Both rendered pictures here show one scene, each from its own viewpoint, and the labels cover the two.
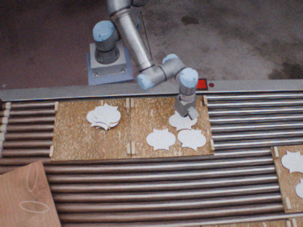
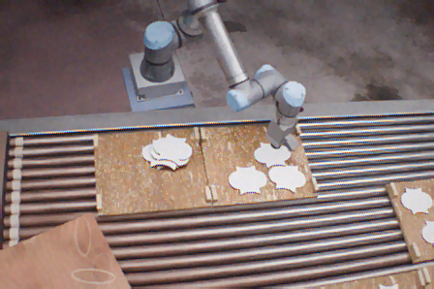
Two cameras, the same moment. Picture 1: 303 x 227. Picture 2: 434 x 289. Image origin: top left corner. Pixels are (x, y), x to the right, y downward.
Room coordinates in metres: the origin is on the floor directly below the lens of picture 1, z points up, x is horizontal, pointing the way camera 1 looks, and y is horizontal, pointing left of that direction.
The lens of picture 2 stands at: (-0.22, 0.39, 2.52)
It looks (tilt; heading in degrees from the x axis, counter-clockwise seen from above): 53 degrees down; 344
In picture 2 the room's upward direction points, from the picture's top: 12 degrees clockwise
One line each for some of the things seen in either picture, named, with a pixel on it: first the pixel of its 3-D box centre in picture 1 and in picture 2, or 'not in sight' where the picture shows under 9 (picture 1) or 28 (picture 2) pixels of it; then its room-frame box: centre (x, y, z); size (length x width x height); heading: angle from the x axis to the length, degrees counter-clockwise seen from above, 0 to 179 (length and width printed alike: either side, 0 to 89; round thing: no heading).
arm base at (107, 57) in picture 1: (106, 49); (157, 61); (1.29, 0.27, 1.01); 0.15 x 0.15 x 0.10
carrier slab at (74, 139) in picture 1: (91, 129); (149, 170); (0.81, 0.32, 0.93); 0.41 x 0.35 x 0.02; 93
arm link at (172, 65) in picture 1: (172, 68); (268, 82); (0.93, -0.09, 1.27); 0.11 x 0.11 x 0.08; 32
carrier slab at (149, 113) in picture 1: (170, 126); (257, 162); (0.83, -0.09, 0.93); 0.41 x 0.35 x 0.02; 93
